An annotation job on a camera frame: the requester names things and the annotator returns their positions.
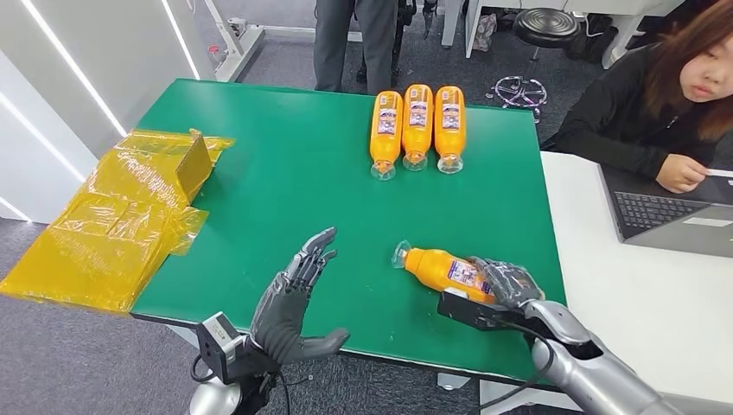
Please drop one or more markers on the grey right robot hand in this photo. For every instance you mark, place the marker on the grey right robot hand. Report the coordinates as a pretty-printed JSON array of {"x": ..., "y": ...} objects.
[{"x": 509, "y": 283}]

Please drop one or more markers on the white card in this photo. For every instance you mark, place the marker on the white card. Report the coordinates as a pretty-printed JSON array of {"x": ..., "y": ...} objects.
[{"x": 720, "y": 173}]

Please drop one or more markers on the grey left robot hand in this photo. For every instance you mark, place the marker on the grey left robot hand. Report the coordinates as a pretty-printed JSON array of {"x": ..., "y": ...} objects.
[{"x": 280, "y": 315}]

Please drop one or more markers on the orange bottle with clear cap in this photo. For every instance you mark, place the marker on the orange bottle with clear cap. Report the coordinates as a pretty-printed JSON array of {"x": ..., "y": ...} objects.
[
  {"x": 450, "y": 123},
  {"x": 386, "y": 129},
  {"x": 438, "y": 269},
  {"x": 417, "y": 120}
]

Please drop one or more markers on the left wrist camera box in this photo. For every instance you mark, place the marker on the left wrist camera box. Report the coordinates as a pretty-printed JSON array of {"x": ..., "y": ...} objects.
[{"x": 220, "y": 341}]

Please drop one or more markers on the yellow film wrapped cardboard box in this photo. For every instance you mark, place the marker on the yellow film wrapped cardboard box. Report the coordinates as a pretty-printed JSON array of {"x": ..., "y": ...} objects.
[{"x": 114, "y": 229}]

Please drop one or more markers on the person's hand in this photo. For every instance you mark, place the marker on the person's hand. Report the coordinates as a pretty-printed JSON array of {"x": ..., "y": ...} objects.
[{"x": 681, "y": 174}]

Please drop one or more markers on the standing person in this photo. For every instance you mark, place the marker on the standing person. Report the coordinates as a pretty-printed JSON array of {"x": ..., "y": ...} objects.
[{"x": 355, "y": 43}]

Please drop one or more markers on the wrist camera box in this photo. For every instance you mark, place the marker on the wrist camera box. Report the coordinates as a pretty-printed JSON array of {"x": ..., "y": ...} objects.
[
  {"x": 475, "y": 312},
  {"x": 220, "y": 341}
]

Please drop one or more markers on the seated person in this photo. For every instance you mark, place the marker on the seated person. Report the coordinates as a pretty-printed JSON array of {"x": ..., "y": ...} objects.
[{"x": 624, "y": 120}]

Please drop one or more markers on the grey patterned bag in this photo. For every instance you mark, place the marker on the grey patterned bag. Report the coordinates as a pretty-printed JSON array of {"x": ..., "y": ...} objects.
[{"x": 485, "y": 31}]

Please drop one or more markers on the green table mat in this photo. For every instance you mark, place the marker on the green table mat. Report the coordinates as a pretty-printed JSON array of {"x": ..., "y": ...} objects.
[{"x": 315, "y": 195}]

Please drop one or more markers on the black round stool seat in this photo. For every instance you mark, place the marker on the black round stool seat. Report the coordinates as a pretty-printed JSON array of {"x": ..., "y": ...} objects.
[{"x": 546, "y": 26}]

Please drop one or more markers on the white metal frame leg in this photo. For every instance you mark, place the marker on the white metal frame leg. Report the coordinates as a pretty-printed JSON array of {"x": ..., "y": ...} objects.
[{"x": 240, "y": 46}]

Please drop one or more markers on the grey laptop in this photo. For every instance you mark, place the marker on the grey laptop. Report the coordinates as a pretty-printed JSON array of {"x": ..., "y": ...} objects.
[{"x": 653, "y": 212}]

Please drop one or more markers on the white table foot bracket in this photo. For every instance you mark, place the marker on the white table foot bracket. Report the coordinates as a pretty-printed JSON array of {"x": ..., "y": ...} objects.
[{"x": 452, "y": 381}]

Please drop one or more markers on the chrome stool base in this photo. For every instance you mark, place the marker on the chrome stool base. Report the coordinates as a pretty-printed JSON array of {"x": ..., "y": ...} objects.
[{"x": 520, "y": 91}]

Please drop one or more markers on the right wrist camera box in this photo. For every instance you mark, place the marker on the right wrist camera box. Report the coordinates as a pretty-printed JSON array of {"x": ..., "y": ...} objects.
[{"x": 475, "y": 312}]

